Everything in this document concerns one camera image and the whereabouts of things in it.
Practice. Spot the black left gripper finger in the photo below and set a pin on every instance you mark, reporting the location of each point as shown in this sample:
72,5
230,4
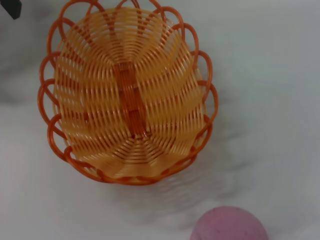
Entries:
11,7

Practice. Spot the orange woven plastic basket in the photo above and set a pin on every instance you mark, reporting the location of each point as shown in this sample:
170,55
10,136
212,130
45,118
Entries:
125,100

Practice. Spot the pink toy peach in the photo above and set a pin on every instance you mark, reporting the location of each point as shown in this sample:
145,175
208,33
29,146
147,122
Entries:
230,225

